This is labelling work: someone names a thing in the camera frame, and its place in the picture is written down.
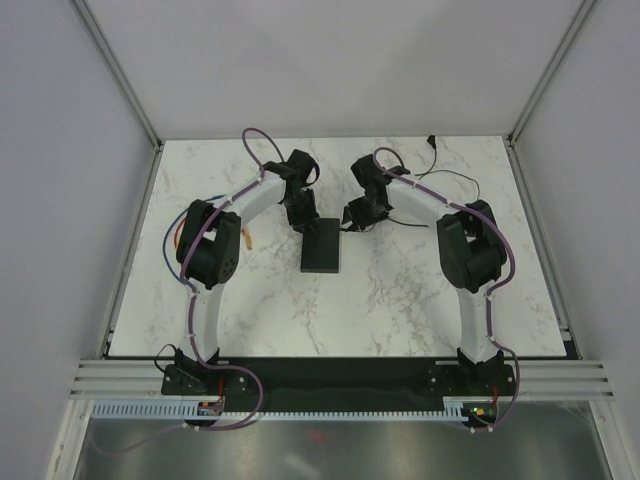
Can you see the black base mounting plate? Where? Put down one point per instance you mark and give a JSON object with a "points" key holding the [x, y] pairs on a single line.
{"points": [[348, 384]]}

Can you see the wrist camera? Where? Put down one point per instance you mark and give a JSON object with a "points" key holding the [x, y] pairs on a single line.
{"points": [[366, 172], [304, 169]]}

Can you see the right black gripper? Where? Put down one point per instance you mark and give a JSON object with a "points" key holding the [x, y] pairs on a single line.
{"points": [[352, 212]]}

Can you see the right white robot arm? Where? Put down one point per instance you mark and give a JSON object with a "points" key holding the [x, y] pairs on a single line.
{"points": [[472, 251]]}

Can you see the aluminium frame rail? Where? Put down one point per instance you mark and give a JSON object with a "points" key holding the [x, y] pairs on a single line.
{"points": [[540, 380]]}

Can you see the left aluminium corner post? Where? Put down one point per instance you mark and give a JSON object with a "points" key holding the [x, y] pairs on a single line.
{"points": [[105, 51]]}

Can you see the black network switch box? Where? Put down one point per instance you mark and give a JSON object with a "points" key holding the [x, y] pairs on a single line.
{"points": [[321, 253]]}

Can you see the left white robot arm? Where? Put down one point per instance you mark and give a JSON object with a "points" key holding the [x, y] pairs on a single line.
{"points": [[208, 254]]}

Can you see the aluminium corner post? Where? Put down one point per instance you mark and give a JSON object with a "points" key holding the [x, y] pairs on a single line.
{"points": [[561, 52], [105, 51]]}

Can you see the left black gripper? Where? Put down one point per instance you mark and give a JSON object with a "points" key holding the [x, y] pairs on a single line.
{"points": [[309, 216]]}

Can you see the white slotted cable duct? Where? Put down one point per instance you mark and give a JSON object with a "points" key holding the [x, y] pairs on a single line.
{"points": [[193, 410]]}

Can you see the right aluminium corner post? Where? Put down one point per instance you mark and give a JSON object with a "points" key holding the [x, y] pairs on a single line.
{"points": [[561, 52]]}

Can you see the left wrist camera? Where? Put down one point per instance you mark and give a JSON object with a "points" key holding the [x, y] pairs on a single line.
{"points": [[304, 169]]}

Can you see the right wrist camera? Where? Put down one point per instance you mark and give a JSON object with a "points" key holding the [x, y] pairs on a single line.
{"points": [[366, 172]]}

